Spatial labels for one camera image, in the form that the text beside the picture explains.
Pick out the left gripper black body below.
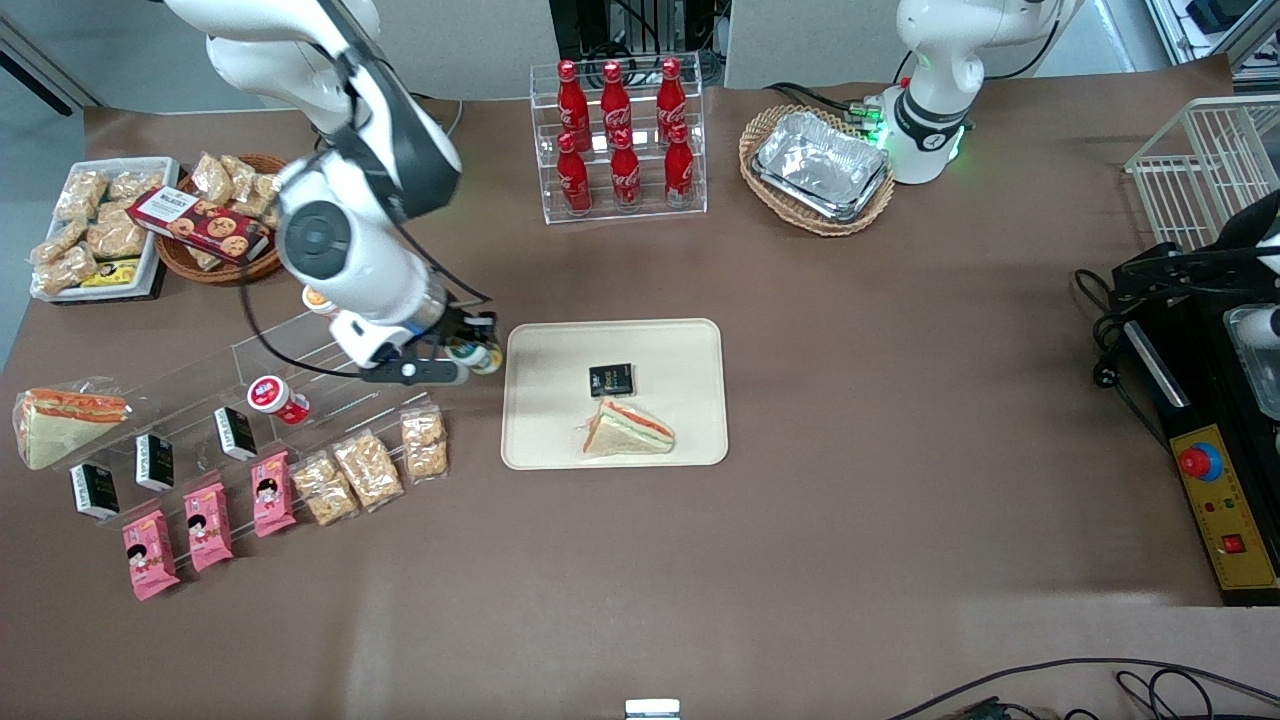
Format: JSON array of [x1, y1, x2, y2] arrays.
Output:
[[1213, 189, 1280, 291]]

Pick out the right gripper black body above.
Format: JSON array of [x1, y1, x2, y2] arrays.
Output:
[[416, 307, 499, 352]]

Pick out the green gum bottle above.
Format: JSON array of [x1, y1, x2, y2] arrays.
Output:
[[447, 340, 504, 378]]

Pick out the beige plastic tray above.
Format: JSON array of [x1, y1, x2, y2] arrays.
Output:
[[501, 319, 728, 471]]

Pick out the red gum bottle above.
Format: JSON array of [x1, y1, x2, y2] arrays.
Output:
[[246, 375, 312, 426]]

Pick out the black white gum box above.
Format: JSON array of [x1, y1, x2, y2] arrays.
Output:
[[213, 406, 259, 463], [134, 432, 176, 493], [69, 462, 122, 522]]

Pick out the white rectangular tray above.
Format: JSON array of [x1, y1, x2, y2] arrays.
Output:
[[30, 157, 182, 302]]

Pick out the silver foil tray stack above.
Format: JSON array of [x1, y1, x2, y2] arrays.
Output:
[[751, 110, 892, 224]]

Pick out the clear granola snack bag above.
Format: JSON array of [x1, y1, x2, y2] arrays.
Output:
[[87, 204, 150, 260], [31, 221, 87, 264], [332, 429, 406, 513], [246, 172, 288, 228], [400, 404, 450, 484], [191, 152, 235, 207], [54, 171, 107, 224], [32, 244, 100, 297], [291, 451, 360, 528], [107, 169, 167, 202], [221, 154, 260, 202]]

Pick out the black control box yellow panel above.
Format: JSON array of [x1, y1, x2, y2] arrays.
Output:
[[1110, 300, 1280, 607]]

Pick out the wrapped triangle sandwich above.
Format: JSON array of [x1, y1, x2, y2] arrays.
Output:
[[582, 398, 676, 458], [12, 376, 132, 472]]

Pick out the red emergency stop button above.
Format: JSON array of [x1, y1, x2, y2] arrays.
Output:
[[1177, 442, 1225, 482]]

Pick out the red cola bottle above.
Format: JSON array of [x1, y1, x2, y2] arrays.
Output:
[[556, 133, 593, 217], [600, 61, 633, 146], [663, 122, 696, 208], [609, 128, 644, 212], [556, 60, 591, 151], [656, 57, 689, 141]]

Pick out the clear acrylic bottle rack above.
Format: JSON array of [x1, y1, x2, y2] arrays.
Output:
[[529, 52, 708, 226]]

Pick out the metal shelf with equipment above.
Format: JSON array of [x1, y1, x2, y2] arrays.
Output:
[[1144, 0, 1280, 83]]

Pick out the pink snack packet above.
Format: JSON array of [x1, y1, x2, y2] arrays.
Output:
[[121, 509, 182, 602], [250, 451, 298, 539], [182, 481, 235, 574]]

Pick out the clear acrylic tiered stand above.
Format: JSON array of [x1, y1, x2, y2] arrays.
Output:
[[60, 300, 442, 523]]

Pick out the dark wicker basket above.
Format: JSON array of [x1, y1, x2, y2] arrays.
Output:
[[154, 153, 299, 286]]

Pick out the red cookie box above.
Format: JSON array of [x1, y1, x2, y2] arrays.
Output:
[[126, 186, 272, 266]]

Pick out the light wicker basket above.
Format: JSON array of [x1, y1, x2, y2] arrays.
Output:
[[738, 104, 897, 238]]

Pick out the black equipment rack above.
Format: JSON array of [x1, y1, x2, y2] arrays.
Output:
[[548, 0, 723, 63]]

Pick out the yellow snack packet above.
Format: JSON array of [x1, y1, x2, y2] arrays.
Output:
[[80, 259, 142, 290]]

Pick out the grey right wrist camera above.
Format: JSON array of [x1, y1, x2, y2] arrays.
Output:
[[359, 357, 469, 388]]

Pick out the white wire basket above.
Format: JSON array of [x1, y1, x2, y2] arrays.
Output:
[[1124, 96, 1280, 253]]

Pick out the black power cable with plug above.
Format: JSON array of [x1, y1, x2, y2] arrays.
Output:
[[1074, 267, 1173, 453]]

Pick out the grey cable with connector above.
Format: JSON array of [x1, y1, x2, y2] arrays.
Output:
[[415, 95, 467, 141]]

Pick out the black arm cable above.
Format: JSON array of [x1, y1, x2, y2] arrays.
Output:
[[238, 148, 493, 381]]

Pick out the black cables with connectors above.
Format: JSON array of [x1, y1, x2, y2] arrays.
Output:
[[764, 81, 885, 127]]

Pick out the black floor cables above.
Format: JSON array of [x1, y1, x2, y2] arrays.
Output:
[[884, 657, 1280, 720]]

